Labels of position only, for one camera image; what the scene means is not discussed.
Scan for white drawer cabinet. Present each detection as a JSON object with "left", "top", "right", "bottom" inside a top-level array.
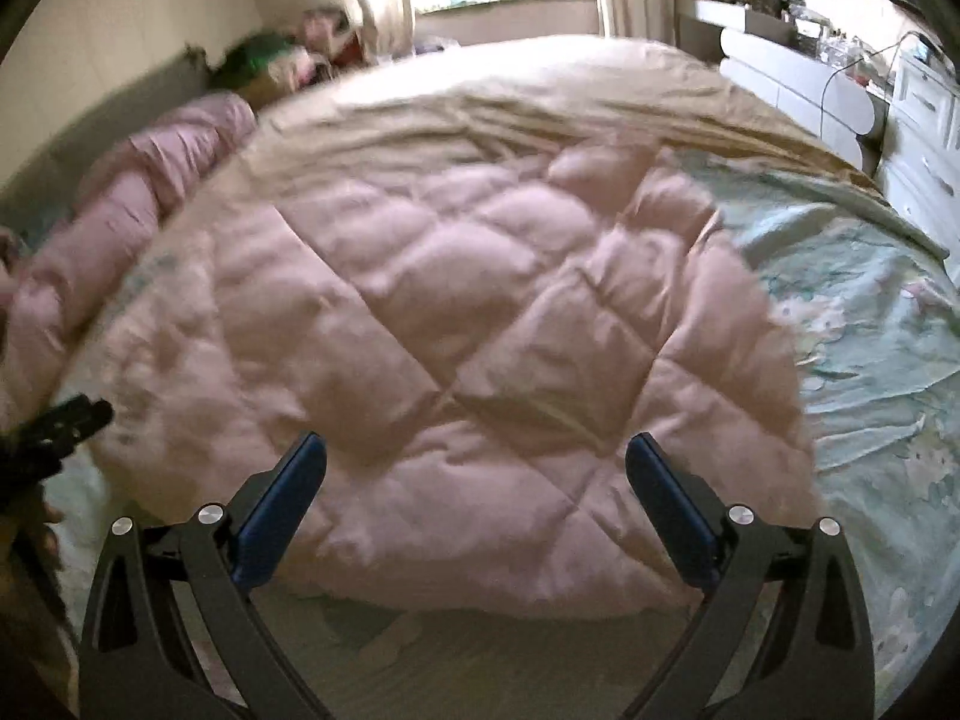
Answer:
[{"left": 877, "top": 52, "right": 960, "bottom": 271}]

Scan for grey headboard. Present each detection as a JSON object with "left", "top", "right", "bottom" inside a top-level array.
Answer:
[{"left": 0, "top": 45, "right": 233, "bottom": 203}]

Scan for pink rolled duvet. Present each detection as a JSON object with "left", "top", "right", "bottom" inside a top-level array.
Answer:
[{"left": 0, "top": 90, "right": 260, "bottom": 421}]

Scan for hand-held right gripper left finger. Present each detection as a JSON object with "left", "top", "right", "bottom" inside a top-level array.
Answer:
[{"left": 79, "top": 431, "right": 329, "bottom": 720}]

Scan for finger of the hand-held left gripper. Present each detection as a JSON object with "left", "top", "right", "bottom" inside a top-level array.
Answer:
[{"left": 0, "top": 396, "right": 115, "bottom": 482}]

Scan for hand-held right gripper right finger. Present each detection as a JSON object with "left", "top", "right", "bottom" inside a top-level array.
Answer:
[{"left": 626, "top": 433, "right": 878, "bottom": 720}]

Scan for pink quilted jacket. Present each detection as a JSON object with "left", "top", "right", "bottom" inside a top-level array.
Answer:
[{"left": 45, "top": 139, "right": 822, "bottom": 620}]

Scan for person's left hand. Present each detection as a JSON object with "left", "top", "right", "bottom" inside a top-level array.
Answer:
[{"left": 0, "top": 481, "right": 68, "bottom": 586}]

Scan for white desk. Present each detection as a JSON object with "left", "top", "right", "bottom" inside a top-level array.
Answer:
[{"left": 675, "top": 0, "right": 893, "bottom": 162}]

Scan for green and pink plush toys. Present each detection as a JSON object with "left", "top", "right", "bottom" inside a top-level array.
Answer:
[{"left": 206, "top": 6, "right": 376, "bottom": 102}]

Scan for white cable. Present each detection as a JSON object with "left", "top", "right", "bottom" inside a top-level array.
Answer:
[{"left": 820, "top": 30, "right": 935, "bottom": 140}]

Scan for bed with printed sheet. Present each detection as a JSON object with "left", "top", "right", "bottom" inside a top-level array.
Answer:
[{"left": 0, "top": 34, "right": 960, "bottom": 720}]

